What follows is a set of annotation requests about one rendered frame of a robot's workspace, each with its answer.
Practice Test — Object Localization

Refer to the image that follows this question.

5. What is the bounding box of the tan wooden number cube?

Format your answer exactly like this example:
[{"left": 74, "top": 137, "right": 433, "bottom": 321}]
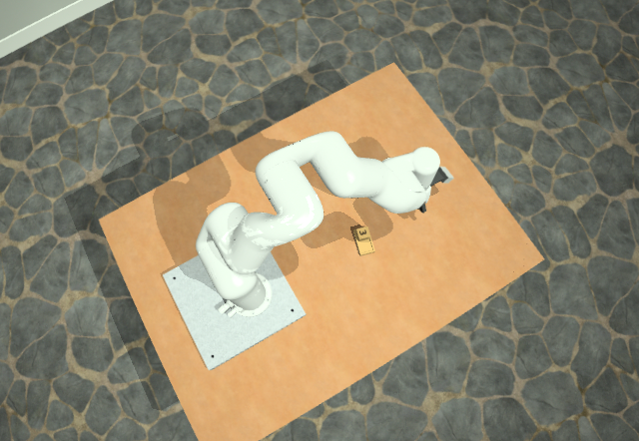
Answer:
[{"left": 356, "top": 226, "right": 369, "bottom": 241}]

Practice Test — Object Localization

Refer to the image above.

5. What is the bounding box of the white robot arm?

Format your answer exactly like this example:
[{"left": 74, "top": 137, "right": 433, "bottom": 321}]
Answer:
[{"left": 196, "top": 131, "right": 454, "bottom": 317}]

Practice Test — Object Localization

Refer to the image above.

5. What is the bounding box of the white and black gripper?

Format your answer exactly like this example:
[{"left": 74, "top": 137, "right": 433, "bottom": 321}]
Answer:
[{"left": 417, "top": 187, "right": 431, "bottom": 213}]

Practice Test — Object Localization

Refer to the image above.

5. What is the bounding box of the tan wooden calendar tray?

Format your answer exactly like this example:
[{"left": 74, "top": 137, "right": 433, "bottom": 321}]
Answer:
[{"left": 353, "top": 228, "right": 375, "bottom": 255}]

